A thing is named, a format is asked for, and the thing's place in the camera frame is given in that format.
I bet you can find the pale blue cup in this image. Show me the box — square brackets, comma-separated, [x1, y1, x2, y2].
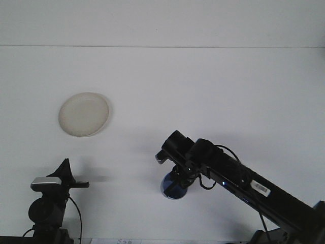
[159, 171, 189, 201]

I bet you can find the pale round plate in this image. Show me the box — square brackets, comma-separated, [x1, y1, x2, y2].
[58, 91, 113, 138]

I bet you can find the grey camera box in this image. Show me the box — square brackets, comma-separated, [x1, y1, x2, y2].
[30, 177, 63, 192]
[155, 150, 169, 165]

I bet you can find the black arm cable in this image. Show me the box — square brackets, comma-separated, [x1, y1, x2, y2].
[66, 195, 84, 241]
[199, 144, 270, 234]

